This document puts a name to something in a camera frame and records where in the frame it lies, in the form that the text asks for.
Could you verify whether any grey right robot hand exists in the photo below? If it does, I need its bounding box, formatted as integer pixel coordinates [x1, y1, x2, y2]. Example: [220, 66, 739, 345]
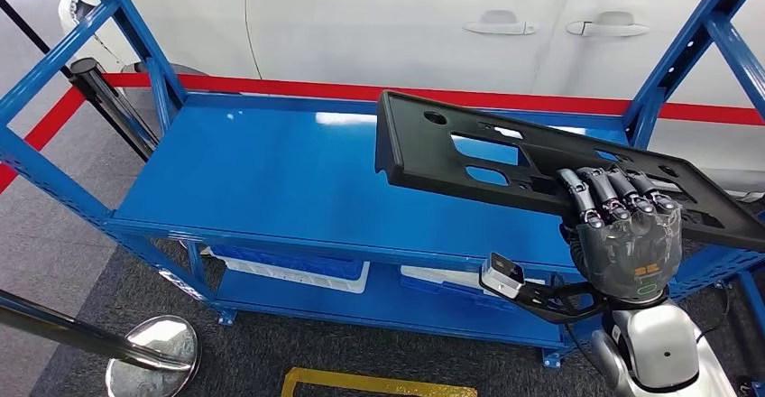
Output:
[556, 167, 684, 306]

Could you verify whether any black plastic panel part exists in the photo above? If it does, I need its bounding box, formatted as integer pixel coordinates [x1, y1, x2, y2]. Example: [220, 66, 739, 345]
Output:
[374, 90, 765, 254]

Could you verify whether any blue metal shelf rack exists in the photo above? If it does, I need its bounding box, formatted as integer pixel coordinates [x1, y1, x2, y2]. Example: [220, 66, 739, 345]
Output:
[0, 0, 765, 372]

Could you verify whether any white plastic bin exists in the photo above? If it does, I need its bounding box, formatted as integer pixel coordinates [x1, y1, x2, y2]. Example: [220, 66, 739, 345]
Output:
[399, 264, 546, 300]
[206, 247, 372, 295]

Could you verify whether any white car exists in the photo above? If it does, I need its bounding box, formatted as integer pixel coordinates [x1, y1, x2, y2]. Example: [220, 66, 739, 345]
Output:
[58, 0, 765, 195]

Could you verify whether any black barrier belt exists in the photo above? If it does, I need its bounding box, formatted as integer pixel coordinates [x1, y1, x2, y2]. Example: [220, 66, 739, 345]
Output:
[0, 0, 74, 78]

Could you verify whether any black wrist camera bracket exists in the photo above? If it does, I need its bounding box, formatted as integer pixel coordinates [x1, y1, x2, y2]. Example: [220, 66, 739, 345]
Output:
[513, 274, 611, 325]

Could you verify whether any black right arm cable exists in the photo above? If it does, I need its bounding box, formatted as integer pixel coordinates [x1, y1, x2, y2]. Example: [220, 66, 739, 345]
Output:
[696, 286, 732, 345]

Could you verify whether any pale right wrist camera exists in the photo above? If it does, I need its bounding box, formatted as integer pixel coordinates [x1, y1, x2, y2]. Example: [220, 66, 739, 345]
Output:
[479, 252, 526, 300]

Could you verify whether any metal stanchion post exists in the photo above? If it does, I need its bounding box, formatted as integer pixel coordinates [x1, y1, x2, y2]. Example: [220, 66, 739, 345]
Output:
[0, 289, 203, 397]
[69, 57, 161, 162]

